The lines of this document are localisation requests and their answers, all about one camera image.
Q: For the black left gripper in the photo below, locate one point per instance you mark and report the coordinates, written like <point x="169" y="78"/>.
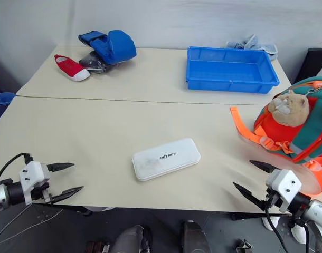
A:
<point x="41" y="192"/>

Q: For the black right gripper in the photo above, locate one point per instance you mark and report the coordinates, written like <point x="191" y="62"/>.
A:
<point x="272" y="201"/>

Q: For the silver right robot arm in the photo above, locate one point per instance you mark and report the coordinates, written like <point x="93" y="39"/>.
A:
<point x="318" y="212"/>

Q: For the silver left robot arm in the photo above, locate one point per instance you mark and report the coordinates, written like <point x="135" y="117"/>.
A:
<point x="1" y="193"/>

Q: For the orange green plush backpack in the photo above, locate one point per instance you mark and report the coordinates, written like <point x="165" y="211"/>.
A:
<point x="282" y="131"/>

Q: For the white rectangular case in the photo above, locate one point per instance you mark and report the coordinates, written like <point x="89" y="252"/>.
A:
<point x="166" y="159"/>

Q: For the white rounded foot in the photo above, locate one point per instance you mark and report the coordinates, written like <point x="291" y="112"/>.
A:
<point x="298" y="234"/>
<point x="270" y="223"/>

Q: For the dark grey rounded shape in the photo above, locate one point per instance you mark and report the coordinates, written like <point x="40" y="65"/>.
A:
<point x="129" y="239"/>

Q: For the blue rolled mat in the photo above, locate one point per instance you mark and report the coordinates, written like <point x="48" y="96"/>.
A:
<point x="1" y="105"/>

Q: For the red white shoe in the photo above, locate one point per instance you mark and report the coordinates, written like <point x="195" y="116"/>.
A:
<point x="70" y="67"/>

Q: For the blue plastic bin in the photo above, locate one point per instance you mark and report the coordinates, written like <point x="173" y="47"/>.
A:
<point x="229" y="69"/>

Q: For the black chair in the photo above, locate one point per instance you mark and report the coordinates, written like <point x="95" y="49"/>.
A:
<point x="312" y="64"/>

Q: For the light blue towel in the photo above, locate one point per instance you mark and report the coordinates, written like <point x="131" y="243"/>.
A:
<point x="252" y="42"/>

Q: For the blue fabric bag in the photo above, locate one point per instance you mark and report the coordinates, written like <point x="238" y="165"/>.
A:
<point x="116" y="47"/>

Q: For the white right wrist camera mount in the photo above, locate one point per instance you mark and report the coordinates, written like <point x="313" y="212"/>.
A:
<point x="285" y="182"/>

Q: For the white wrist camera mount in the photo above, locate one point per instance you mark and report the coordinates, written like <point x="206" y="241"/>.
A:
<point x="31" y="172"/>
<point x="285" y="182"/>

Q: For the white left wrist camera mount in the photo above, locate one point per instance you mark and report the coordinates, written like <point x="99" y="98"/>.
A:
<point x="31" y="172"/>

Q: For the black table frame bar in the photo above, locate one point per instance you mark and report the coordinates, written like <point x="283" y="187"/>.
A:
<point x="256" y="216"/>

